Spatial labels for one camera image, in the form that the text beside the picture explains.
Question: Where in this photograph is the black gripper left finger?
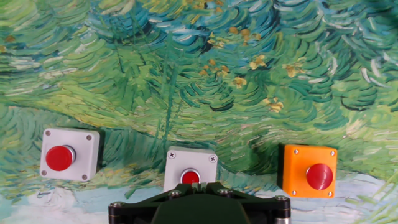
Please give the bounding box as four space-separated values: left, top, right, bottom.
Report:
108 182 200 224

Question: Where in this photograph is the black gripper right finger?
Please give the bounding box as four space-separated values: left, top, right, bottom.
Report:
199 182 292 224

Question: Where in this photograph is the orange box red mushroom button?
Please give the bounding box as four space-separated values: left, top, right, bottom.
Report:
277 143 338 199

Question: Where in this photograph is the white black-based box red button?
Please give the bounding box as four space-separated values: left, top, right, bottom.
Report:
39 127 101 182

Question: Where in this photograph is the grey box small red button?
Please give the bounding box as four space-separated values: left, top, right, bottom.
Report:
163 146 218 192

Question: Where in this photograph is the painted landscape tablecloth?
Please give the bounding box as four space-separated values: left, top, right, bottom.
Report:
0 0 398 224

